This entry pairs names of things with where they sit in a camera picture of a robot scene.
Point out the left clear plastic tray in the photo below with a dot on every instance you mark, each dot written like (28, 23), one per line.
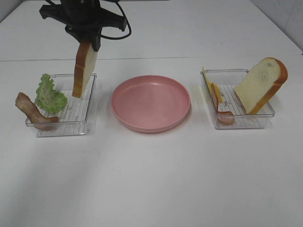
(78, 116)

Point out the right clear plastic tray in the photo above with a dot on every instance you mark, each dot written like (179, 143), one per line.
(230, 114)

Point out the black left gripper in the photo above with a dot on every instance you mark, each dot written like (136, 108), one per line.
(85, 18)

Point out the bread slice in right tray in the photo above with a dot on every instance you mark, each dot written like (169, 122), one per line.
(260, 84)

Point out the green lettuce leaf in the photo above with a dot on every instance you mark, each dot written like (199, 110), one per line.
(47, 98)

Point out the dark brown bacon strip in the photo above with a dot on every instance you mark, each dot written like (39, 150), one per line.
(24, 104)

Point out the pink round plate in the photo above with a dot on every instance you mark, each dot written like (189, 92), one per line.
(150, 103)

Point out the bread slice from tray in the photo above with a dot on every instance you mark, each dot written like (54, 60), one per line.
(84, 65)

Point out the clear plastic tray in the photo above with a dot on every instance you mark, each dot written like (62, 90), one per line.
(78, 116)
(230, 114)

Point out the yellow cheese slice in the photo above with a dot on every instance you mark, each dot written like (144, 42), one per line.
(216, 88)

